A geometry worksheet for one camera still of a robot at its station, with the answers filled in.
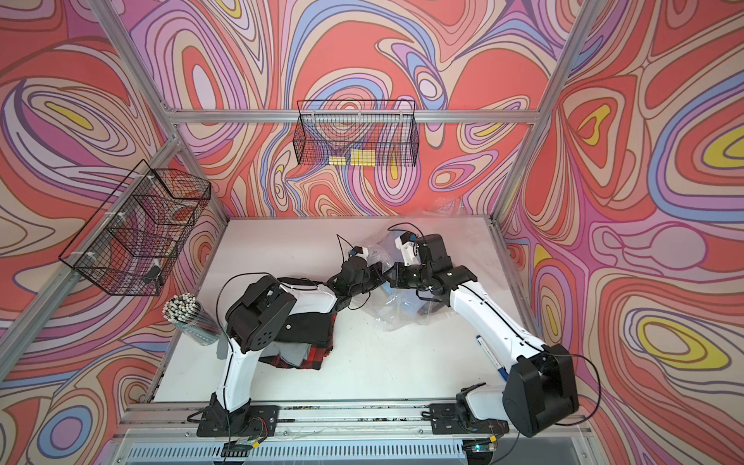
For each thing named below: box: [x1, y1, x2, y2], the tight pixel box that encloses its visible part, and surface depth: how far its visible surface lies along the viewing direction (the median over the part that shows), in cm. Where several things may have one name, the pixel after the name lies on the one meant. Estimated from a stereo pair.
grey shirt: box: [259, 341, 312, 367], surface depth 81 cm
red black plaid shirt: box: [258, 313, 339, 371], surface depth 83 cm
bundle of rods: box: [161, 292, 222, 346], surface depth 78 cm
